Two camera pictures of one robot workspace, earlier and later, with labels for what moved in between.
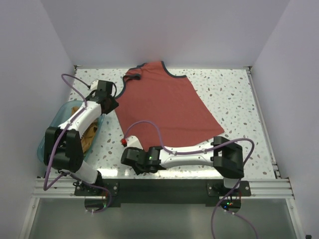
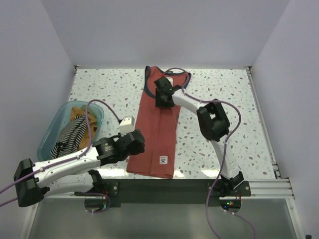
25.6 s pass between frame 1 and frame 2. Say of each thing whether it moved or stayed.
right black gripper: moved
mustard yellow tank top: stayed
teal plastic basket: stayed
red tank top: moved
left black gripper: moved
